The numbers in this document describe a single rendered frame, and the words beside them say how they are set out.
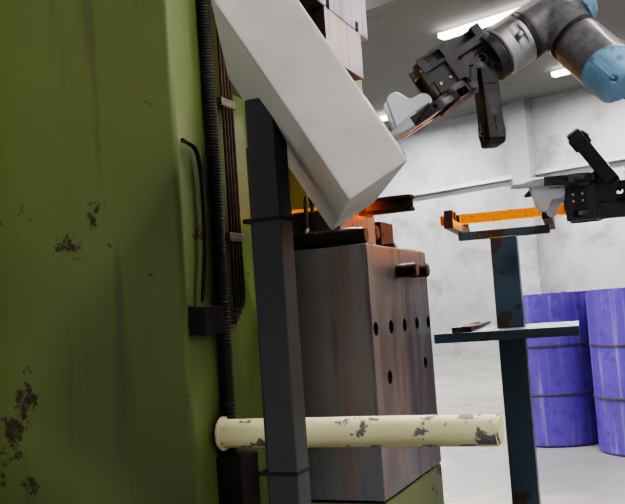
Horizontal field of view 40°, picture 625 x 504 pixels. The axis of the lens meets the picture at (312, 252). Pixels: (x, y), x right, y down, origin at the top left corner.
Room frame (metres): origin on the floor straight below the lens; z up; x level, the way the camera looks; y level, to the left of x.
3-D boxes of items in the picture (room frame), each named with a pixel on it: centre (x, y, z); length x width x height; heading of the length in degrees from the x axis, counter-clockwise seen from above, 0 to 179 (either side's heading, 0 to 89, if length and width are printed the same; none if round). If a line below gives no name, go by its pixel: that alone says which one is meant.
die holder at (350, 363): (1.80, 0.09, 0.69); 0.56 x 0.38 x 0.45; 67
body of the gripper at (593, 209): (1.51, -0.51, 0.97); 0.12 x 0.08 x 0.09; 67
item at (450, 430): (1.31, -0.04, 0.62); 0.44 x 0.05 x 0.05; 67
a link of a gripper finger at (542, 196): (1.49, -0.40, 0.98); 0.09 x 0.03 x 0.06; 103
